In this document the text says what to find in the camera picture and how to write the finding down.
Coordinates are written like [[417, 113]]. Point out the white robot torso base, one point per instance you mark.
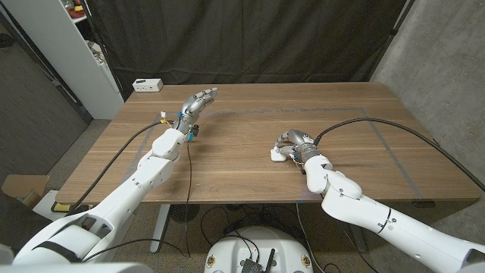
[[257, 242]]

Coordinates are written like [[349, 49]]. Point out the red bowl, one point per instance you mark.
[[77, 14]]

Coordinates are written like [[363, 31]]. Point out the white flat floor board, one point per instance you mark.
[[43, 208]]

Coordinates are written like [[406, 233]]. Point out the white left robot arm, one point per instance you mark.
[[151, 174]]

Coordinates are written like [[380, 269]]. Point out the round black floor fan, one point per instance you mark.
[[183, 213]]

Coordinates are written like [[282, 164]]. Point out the black antenna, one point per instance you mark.
[[270, 259]]

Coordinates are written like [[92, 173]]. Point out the brown cardboard box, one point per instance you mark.
[[22, 187]]

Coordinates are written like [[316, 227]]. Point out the grey table leg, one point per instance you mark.
[[161, 227], [360, 244]]

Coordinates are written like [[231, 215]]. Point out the yellow floor item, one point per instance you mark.
[[60, 207]]

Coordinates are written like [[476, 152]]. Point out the black curtain backdrop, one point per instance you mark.
[[246, 38]]

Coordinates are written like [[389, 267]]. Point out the white airpods case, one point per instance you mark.
[[276, 157]]

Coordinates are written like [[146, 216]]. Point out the white robot head cover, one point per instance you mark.
[[76, 268]]

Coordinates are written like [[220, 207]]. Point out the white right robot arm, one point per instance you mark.
[[360, 212]]

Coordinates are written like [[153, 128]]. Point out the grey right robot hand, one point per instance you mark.
[[299, 138]]

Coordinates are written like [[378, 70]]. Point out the white shelf cabinet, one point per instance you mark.
[[57, 49]]

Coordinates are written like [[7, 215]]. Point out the white power strip box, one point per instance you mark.
[[148, 85]]

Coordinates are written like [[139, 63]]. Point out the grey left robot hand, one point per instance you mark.
[[193, 108]]

